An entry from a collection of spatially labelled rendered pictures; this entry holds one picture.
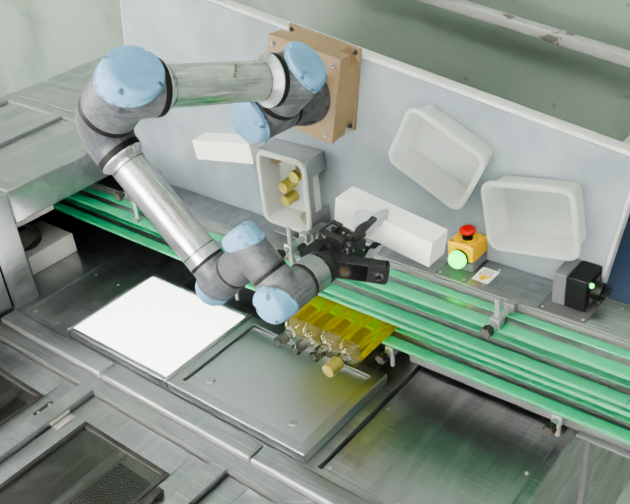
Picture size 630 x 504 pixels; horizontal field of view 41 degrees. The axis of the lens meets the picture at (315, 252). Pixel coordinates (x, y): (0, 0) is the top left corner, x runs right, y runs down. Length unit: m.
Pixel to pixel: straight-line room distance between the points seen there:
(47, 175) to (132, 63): 1.14
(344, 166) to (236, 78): 0.60
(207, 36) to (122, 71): 0.86
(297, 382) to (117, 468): 0.49
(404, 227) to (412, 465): 0.59
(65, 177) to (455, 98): 1.30
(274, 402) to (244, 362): 0.19
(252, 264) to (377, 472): 0.67
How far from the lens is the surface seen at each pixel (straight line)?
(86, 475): 2.16
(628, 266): 2.16
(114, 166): 1.69
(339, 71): 2.02
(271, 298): 1.52
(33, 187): 2.67
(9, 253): 2.69
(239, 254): 1.55
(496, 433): 2.09
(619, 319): 1.95
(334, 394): 2.15
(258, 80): 1.77
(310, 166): 2.24
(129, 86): 1.57
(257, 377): 2.23
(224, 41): 2.38
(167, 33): 2.55
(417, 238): 1.70
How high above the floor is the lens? 2.31
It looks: 39 degrees down
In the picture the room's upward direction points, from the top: 127 degrees counter-clockwise
